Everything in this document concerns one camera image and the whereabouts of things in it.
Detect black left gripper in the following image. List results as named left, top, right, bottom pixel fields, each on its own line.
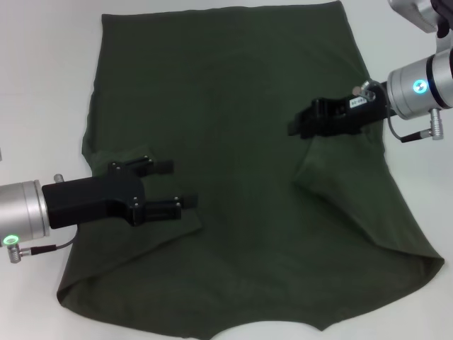
left=41, top=157, right=198, bottom=230

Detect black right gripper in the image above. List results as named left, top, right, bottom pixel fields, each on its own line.
left=287, top=81, right=394, bottom=140

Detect dark green t-shirt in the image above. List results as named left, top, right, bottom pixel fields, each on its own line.
left=55, top=1, right=445, bottom=340

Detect right gripper cable with connector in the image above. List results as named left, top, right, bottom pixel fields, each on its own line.
left=353, top=80, right=445, bottom=143

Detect gripper cable with connector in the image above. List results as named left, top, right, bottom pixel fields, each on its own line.
left=353, top=80, right=445, bottom=143
left=6, top=173, right=77, bottom=264

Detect left gripper cable with connector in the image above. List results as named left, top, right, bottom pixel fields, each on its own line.
left=6, top=173, right=77, bottom=264

